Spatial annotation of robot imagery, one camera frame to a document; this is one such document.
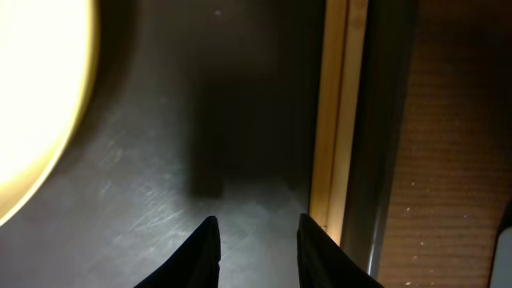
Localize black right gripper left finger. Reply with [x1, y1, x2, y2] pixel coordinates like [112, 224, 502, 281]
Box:
[135, 216, 221, 288]

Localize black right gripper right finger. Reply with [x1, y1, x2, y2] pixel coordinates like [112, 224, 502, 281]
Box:
[297, 214, 383, 288]

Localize yellow plate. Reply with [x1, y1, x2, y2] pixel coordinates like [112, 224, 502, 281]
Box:
[1, 0, 100, 223]

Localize grey dishwasher rack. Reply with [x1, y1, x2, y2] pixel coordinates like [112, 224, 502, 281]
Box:
[489, 227, 512, 288]

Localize dark brown serving tray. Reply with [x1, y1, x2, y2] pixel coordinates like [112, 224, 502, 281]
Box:
[0, 0, 419, 288]

